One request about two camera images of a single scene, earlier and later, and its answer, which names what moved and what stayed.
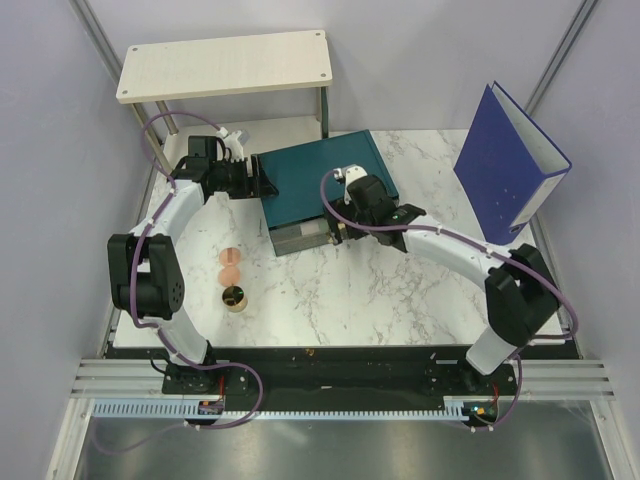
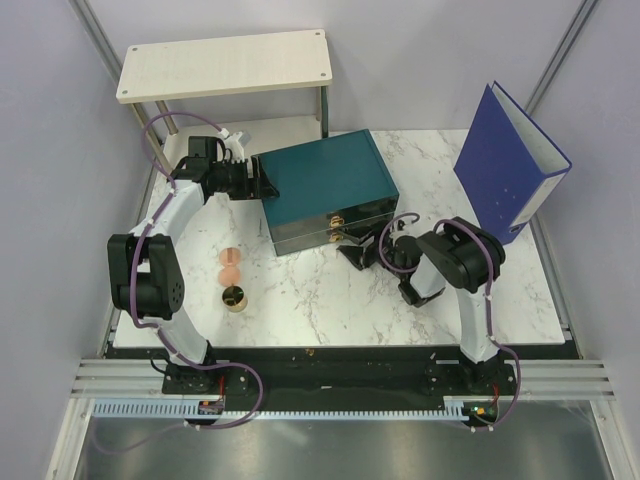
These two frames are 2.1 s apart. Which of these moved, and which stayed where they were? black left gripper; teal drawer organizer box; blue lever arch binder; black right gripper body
Moved: black right gripper body
Stayed: black left gripper; blue lever arch binder; teal drawer organizer box
